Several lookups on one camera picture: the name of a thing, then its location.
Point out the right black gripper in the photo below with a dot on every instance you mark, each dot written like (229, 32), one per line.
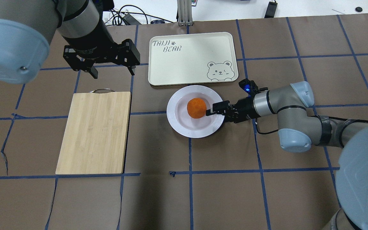
(246, 109)

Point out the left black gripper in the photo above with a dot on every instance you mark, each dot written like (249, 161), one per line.
(92, 42)

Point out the orange fruit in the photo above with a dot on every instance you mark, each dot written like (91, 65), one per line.
(196, 108)

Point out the white round plate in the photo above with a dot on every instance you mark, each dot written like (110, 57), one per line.
(178, 116)

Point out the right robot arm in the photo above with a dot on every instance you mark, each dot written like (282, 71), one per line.
(298, 132)

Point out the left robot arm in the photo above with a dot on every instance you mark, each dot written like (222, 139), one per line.
(27, 28)

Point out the cream bear tray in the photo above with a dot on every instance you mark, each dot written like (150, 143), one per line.
(192, 59)

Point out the black power adapter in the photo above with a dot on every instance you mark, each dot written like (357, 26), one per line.
(128, 19)

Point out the wooden cutting board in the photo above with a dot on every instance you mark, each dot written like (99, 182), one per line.
(95, 137)

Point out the black power brick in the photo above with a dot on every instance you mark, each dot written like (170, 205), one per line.
(271, 9)

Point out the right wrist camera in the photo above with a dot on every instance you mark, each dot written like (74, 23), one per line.
(251, 88)

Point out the aluminium frame post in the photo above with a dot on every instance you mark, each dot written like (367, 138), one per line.
(185, 13)

